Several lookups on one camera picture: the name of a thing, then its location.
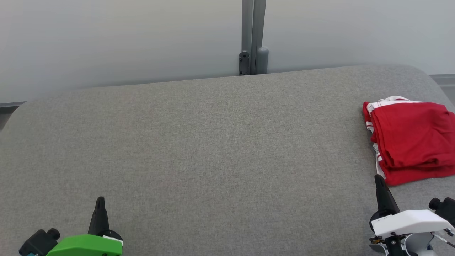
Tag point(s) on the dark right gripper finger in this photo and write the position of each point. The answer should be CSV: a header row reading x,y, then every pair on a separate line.
x,y
384,199

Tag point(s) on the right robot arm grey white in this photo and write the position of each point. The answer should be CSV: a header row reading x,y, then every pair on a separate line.
x,y
416,245

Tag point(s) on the red white Bulls jersey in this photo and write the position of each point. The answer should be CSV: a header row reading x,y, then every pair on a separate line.
x,y
408,176

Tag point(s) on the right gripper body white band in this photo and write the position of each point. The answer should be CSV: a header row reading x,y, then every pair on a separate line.
x,y
408,222

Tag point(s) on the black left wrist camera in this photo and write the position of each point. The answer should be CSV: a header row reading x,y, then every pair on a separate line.
x,y
39,243

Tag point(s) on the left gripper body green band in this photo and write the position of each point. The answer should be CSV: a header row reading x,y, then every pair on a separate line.
x,y
85,245

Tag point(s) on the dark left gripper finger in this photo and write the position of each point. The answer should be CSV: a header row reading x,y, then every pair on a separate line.
x,y
99,220

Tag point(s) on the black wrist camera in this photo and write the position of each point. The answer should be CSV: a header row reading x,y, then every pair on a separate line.
x,y
39,243
444,209

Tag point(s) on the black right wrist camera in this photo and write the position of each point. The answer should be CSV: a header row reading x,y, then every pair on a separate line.
x,y
444,209

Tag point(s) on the grey metal partition post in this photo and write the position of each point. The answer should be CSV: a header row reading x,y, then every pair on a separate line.
x,y
253,35

